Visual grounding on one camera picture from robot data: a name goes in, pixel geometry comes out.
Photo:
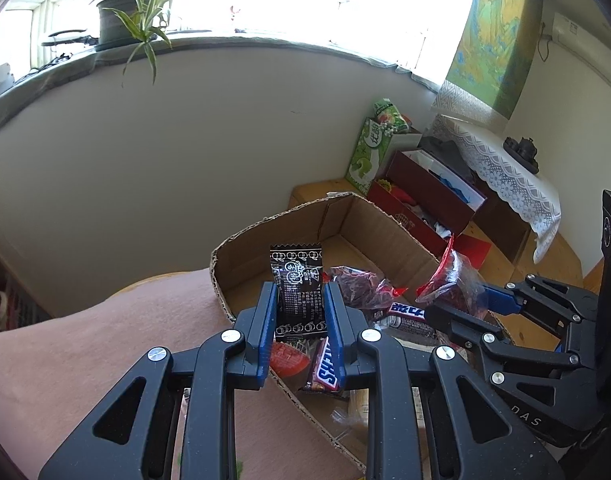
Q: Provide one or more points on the dark red box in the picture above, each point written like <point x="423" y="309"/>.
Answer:
<point x="415" y="200"/>

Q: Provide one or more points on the potted spider plant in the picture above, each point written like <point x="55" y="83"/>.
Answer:
<point x="113" y="22"/>

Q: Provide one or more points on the cardboard box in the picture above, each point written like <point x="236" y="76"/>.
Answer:
<point x="245" y="265"/>

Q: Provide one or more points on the pink tablecloth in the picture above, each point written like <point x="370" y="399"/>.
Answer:
<point x="110" y="320"/>

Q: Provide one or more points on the small black snack packet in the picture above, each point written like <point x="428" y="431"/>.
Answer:
<point x="298" y="290"/>

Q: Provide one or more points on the brown chocolate bar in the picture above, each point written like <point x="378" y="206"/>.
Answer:
<point x="325" y="370"/>

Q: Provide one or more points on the grey windowsill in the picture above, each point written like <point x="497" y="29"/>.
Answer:
<point x="60" y="72"/>

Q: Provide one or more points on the small figurine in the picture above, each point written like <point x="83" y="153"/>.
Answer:
<point x="234" y="15"/>

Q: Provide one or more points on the red-orange snack packet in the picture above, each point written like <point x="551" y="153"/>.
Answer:
<point x="285" y="357"/>

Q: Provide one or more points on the blue-label chocolate bar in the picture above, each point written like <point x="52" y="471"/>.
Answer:
<point x="408" y="316"/>

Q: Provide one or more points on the clear packet of red dates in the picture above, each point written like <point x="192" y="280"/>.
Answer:
<point x="358" y="285"/>
<point x="453" y="280"/>

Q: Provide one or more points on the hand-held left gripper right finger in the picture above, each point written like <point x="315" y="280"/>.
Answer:
<point x="333" y="330"/>

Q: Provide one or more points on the green landscape wall hanging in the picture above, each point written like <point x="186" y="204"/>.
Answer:
<point x="490" y="35"/>

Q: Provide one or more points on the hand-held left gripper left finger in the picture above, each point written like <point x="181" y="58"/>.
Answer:
<point x="268" y="330"/>

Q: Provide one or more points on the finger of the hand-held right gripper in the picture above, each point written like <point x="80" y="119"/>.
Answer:
<point x="500" y="301"/>
<point x="460" y="322"/>

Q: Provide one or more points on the white air conditioner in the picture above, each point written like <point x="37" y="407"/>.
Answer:
<point x="573" y="27"/>

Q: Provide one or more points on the dark teapot ornament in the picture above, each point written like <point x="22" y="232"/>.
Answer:
<point x="521" y="150"/>

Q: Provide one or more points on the white-framed window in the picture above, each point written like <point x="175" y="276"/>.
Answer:
<point x="310" y="0"/>

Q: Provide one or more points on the white lace-covered side table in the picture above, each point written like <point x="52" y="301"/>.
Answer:
<point x="500" y="170"/>

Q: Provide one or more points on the green snack bag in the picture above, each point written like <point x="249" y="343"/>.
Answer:
<point x="388" y="115"/>

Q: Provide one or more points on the green carton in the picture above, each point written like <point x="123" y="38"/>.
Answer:
<point x="365" y="160"/>

